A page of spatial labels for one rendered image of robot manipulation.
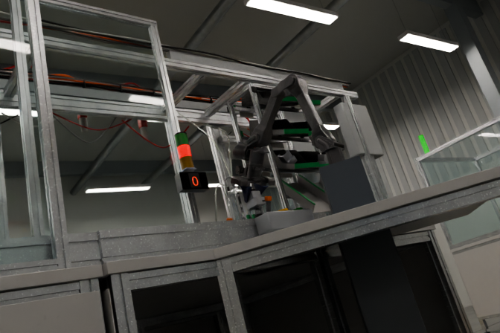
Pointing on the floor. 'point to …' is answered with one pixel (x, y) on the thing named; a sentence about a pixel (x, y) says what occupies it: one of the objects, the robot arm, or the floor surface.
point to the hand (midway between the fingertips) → (251, 193)
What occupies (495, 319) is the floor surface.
